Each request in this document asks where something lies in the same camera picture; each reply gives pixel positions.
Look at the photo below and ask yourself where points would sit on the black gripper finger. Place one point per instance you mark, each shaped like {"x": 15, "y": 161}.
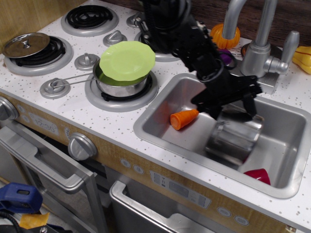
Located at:
{"x": 211, "y": 109}
{"x": 249, "y": 105}

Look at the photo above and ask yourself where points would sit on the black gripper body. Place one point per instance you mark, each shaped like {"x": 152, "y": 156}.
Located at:
{"x": 223, "y": 88}

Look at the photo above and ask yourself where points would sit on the steel saucepan with handle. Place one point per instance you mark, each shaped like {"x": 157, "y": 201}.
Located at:
{"x": 118, "y": 89}

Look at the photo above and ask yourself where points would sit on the grey oven dial left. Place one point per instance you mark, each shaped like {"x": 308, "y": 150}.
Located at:
{"x": 7, "y": 110}

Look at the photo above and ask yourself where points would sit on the yellow cloth piece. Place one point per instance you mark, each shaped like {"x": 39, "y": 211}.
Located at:
{"x": 29, "y": 221}

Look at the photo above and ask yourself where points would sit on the grey stove knob middle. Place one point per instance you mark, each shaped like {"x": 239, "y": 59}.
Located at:
{"x": 114, "y": 38}

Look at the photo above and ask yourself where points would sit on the grey oven dial centre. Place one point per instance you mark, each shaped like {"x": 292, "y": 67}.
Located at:
{"x": 81, "y": 148}

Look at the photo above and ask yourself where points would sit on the orange toy carrot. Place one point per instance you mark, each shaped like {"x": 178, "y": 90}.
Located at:
{"x": 181, "y": 119}

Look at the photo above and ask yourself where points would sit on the orange toy pumpkin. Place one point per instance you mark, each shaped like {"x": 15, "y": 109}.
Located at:
{"x": 222, "y": 43}

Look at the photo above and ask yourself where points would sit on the purple toy eggplant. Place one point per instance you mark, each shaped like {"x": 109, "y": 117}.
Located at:
{"x": 226, "y": 56}

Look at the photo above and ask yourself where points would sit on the grey oven door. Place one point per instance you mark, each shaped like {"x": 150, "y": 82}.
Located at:
{"x": 68, "y": 189}

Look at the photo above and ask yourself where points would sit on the steel pot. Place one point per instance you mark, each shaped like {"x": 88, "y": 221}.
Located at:
{"x": 234, "y": 135}

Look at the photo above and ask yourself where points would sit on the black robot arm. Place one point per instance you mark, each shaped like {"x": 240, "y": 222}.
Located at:
{"x": 170, "y": 28}

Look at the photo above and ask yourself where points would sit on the red toy pepper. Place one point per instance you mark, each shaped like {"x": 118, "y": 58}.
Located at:
{"x": 259, "y": 174}

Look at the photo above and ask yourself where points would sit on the black coil burner back left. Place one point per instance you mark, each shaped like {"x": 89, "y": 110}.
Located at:
{"x": 88, "y": 16}

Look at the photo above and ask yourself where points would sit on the grey stove knob lower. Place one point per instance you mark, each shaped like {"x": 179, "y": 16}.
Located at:
{"x": 86, "y": 61}

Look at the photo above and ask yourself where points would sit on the silver toy faucet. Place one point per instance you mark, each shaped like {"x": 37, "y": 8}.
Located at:
{"x": 258, "y": 60}

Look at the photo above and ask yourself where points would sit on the grey dishwasher door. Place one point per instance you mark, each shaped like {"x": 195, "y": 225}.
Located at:
{"x": 141, "y": 210}

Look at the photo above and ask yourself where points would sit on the green plastic plate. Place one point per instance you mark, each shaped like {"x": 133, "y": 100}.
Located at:
{"x": 127, "y": 61}

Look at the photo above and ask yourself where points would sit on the yellow toy squash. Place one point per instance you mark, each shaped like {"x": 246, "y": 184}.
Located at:
{"x": 302, "y": 58}

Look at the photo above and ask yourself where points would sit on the grey sink basin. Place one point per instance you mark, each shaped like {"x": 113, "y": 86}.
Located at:
{"x": 282, "y": 148}

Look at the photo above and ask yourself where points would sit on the grey stove knob front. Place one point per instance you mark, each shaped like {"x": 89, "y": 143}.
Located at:
{"x": 55, "y": 88}

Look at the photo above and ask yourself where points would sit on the grey oven dial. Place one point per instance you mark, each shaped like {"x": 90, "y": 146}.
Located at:
{"x": 81, "y": 148}
{"x": 7, "y": 110}

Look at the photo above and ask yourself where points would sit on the grey stove knob top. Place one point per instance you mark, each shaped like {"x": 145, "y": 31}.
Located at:
{"x": 135, "y": 20}

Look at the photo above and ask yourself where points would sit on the steel pot lid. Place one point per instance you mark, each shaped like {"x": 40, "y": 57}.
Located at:
{"x": 26, "y": 45}

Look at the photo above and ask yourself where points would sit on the grey stove knob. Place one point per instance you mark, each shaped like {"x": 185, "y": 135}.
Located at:
{"x": 86, "y": 61}
{"x": 135, "y": 20}
{"x": 114, "y": 38}
{"x": 55, "y": 88}

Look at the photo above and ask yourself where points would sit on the blue clamp tool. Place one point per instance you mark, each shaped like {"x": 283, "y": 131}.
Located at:
{"x": 20, "y": 198}

